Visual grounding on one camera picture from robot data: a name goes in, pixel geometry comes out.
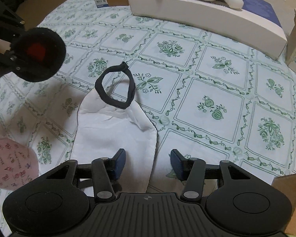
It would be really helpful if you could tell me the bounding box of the black red plush item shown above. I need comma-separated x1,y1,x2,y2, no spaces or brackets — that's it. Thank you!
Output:
10,27,66,82

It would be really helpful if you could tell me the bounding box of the long white box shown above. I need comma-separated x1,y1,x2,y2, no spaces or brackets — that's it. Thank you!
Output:
128,0,287,59

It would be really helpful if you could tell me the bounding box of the floral green white tablecloth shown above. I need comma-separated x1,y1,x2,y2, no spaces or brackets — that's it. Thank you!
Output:
0,0,296,232

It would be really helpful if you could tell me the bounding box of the white bag black strap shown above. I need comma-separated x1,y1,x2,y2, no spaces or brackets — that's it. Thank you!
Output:
70,61,159,197

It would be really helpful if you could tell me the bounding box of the blue flat box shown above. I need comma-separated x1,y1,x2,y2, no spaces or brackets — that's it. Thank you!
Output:
242,0,282,27

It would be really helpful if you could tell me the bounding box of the pink patterned sock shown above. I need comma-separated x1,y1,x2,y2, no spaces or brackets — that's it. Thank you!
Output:
0,135,39,190

